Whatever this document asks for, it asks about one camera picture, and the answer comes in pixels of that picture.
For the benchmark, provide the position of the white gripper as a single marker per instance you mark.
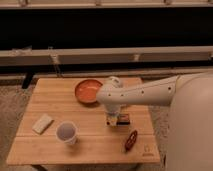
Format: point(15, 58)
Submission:
point(112, 118)

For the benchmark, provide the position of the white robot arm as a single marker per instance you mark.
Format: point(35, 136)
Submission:
point(190, 99)

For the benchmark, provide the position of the brown oblong object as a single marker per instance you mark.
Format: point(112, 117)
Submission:
point(131, 140)

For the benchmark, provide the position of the orange bowl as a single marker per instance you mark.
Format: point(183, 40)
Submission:
point(86, 90)

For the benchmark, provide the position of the wooden table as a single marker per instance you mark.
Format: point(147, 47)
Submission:
point(96, 141)

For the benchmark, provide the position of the white sponge block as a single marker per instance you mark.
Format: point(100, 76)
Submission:
point(42, 124)

